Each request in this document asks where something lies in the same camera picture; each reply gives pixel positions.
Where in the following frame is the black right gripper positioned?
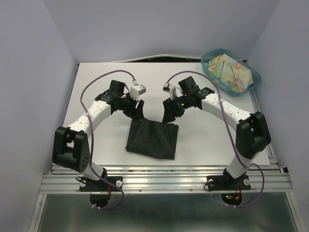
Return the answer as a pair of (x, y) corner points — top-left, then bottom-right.
(161, 94), (191, 125)

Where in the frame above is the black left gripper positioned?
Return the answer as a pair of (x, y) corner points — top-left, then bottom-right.
(118, 92), (144, 121)

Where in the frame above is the dark dotted skirt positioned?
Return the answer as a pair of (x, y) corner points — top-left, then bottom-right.
(126, 119), (179, 160)

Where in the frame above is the pastel floral skirt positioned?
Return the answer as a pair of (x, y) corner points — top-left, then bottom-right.
(208, 54), (253, 92)

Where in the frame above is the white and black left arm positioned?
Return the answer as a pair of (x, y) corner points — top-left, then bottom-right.
(52, 80), (146, 190)

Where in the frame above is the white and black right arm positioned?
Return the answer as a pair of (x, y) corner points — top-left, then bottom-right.
(162, 76), (271, 191)

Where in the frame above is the teal plastic basket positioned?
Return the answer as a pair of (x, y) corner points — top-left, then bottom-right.
(201, 49), (261, 96)

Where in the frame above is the metal lower shelf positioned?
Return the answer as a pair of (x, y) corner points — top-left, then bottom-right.
(34, 193), (297, 232)

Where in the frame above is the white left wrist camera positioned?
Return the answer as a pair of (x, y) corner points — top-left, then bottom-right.
(129, 85), (146, 101)

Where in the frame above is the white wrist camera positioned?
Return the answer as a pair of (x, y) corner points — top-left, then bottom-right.
(129, 85), (146, 101)
(163, 82), (177, 100)

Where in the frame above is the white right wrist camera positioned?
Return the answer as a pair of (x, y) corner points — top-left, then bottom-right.
(163, 82), (177, 100)

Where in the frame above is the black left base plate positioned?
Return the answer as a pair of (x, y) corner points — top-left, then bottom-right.
(76, 176), (123, 192)

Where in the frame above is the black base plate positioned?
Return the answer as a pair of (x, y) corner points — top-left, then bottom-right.
(204, 175), (251, 191)
(76, 176), (123, 192)

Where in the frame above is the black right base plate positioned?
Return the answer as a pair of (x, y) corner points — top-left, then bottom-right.
(204, 175), (251, 191)

